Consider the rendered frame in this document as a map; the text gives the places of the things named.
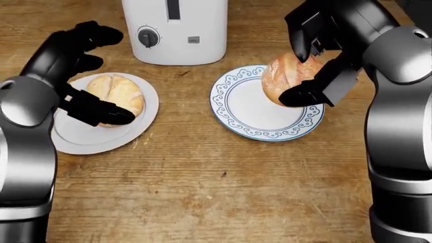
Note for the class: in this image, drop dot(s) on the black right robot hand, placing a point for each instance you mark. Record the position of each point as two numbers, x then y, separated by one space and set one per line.
332 30

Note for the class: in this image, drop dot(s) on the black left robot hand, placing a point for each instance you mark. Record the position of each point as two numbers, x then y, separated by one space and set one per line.
57 63

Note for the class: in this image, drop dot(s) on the brown crusty bread roll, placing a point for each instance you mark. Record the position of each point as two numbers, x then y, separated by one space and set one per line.
287 76

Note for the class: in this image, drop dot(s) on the pale round bread roll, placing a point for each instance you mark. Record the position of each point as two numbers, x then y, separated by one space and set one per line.
116 92

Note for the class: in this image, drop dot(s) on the plain white plate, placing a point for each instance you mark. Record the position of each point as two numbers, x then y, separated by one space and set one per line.
104 131

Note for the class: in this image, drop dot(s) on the blue patterned white plate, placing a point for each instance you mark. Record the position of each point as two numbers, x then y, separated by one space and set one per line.
256 114

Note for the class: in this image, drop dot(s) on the white toaster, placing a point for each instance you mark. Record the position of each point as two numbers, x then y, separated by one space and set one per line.
175 30

